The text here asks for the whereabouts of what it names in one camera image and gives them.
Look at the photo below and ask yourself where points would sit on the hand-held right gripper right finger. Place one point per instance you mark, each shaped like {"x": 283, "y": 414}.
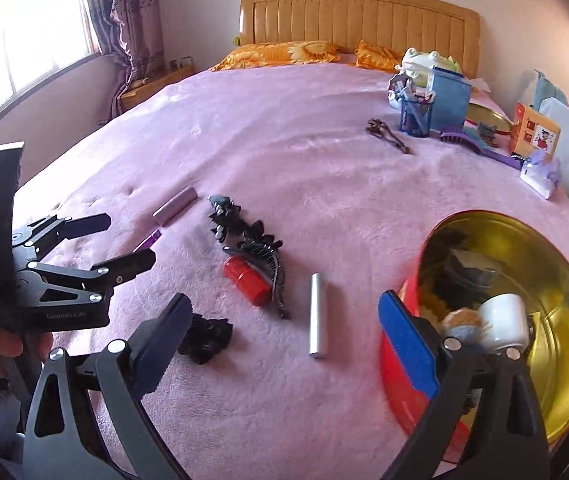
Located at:
{"x": 407, "y": 345}

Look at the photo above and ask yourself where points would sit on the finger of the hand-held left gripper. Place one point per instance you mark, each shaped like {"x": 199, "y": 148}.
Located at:
{"x": 132, "y": 265}
{"x": 87, "y": 225}

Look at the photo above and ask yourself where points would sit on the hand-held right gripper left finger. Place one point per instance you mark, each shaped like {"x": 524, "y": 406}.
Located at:
{"x": 157, "y": 350}

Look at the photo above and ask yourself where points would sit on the small purple stick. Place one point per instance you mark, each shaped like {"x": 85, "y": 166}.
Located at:
{"x": 148, "y": 240}

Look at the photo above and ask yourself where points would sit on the black scrunchie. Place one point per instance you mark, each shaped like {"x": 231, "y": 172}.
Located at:
{"x": 207, "y": 337}

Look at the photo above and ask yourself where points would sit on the blue plush doll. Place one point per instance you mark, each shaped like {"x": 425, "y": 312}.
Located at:
{"x": 461, "y": 322}

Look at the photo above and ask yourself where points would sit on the pink tube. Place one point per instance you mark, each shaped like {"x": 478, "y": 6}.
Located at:
{"x": 174, "y": 206}

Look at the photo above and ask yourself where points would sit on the silver tube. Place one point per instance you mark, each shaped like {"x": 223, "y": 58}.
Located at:
{"x": 318, "y": 315}

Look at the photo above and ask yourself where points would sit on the white cup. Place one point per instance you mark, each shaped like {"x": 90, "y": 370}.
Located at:
{"x": 504, "y": 320}

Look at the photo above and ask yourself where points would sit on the red cylinder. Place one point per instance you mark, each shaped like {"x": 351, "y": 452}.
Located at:
{"x": 244, "y": 277}

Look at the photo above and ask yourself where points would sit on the black hair claw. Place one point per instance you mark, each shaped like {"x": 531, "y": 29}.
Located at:
{"x": 274, "y": 270}

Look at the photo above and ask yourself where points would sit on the red round tin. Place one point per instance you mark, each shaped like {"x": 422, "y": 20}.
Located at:
{"x": 559, "y": 270}

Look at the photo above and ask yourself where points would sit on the wooden nightstand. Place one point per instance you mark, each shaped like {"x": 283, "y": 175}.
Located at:
{"x": 154, "y": 87}

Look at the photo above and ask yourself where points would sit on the pink blanket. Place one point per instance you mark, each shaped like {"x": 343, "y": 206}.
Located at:
{"x": 289, "y": 160}

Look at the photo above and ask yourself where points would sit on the window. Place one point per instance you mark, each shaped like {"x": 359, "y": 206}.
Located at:
{"x": 29, "y": 30}

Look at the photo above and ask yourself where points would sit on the patterned curtain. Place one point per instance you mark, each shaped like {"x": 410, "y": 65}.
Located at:
{"x": 124, "y": 20}

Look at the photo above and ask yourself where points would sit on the brown hair clip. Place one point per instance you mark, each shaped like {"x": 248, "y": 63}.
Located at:
{"x": 384, "y": 135}

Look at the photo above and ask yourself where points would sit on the purple hairbrush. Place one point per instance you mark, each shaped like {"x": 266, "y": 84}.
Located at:
{"x": 452, "y": 136}

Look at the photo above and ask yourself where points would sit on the white tissue pack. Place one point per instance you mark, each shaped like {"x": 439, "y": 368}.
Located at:
{"x": 541, "y": 177}

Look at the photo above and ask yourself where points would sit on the teal comb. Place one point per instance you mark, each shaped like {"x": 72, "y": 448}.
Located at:
{"x": 474, "y": 137}

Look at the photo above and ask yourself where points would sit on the blue mesh pen holder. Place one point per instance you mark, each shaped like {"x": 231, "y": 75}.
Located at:
{"x": 417, "y": 117}

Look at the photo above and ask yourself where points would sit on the gold tin lid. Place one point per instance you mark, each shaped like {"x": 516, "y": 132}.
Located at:
{"x": 489, "y": 115}

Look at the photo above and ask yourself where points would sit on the blue box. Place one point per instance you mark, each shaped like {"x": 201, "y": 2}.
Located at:
{"x": 447, "y": 100}

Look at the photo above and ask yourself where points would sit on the orange card box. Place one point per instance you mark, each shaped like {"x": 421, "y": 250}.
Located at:
{"x": 536, "y": 132}

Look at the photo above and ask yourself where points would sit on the large orange floral pillow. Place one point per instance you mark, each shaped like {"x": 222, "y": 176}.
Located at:
{"x": 274, "y": 55}

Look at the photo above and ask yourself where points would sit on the green frog plush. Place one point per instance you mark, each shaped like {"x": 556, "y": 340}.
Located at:
{"x": 422, "y": 60}

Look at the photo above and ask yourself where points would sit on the small orange floral pillow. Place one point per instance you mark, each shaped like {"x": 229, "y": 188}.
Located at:
{"x": 374, "y": 55}

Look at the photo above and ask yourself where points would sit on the teal bag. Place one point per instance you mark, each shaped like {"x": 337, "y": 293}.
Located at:
{"x": 549, "y": 87}

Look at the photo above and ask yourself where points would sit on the wooden headboard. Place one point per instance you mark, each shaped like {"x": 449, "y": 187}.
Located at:
{"x": 354, "y": 20}

